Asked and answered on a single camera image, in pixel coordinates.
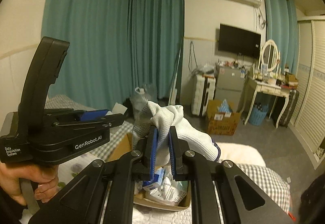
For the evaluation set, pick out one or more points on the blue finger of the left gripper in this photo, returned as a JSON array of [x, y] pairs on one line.
[[92, 115], [70, 124]]

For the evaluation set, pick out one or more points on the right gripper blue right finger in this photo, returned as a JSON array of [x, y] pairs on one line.
[[221, 192]]

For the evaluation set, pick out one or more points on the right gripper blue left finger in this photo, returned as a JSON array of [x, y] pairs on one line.
[[152, 152]]

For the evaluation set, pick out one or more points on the grey white sock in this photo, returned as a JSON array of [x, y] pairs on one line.
[[165, 117]]

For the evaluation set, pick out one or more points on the small blue white packet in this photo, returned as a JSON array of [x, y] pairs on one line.
[[156, 181]]

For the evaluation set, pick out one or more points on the white plastic pouch pack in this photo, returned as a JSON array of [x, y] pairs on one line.
[[170, 192]]

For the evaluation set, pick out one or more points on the person's left hand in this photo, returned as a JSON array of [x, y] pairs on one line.
[[43, 181]]

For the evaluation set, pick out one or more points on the clear water jug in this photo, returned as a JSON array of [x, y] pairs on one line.
[[139, 100]]

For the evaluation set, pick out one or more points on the white flat mop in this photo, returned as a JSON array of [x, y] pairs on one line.
[[175, 78]]

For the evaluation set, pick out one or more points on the open cardboard box on bed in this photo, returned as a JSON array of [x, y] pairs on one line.
[[139, 196]]

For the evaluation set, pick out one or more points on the white floral quilt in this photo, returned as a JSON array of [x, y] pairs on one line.
[[103, 192]]

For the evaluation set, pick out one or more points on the cardboard box on floor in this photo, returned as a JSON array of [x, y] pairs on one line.
[[221, 123]]

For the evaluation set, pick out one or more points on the white suitcase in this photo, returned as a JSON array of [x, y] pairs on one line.
[[203, 92]]

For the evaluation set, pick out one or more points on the grey mini fridge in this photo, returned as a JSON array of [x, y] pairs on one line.
[[229, 85]]

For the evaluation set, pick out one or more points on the large teal curtain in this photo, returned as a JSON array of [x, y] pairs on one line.
[[115, 46]]

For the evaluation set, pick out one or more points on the grey checked bed sheet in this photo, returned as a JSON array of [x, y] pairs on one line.
[[246, 157]]

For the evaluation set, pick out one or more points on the white dressing table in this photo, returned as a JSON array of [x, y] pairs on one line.
[[268, 92]]

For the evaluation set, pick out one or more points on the dark striped suitcase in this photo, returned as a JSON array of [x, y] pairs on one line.
[[289, 110]]

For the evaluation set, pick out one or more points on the white oval vanity mirror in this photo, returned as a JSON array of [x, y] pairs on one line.
[[269, 57]]

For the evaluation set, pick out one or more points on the white louvered wardrobe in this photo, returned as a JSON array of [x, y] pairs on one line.
[[307, 122]]

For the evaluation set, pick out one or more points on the small teal curtain right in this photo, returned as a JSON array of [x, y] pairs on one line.
[[282, 27]]

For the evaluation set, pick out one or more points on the black wall television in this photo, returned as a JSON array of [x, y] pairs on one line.
[[239, 41]]

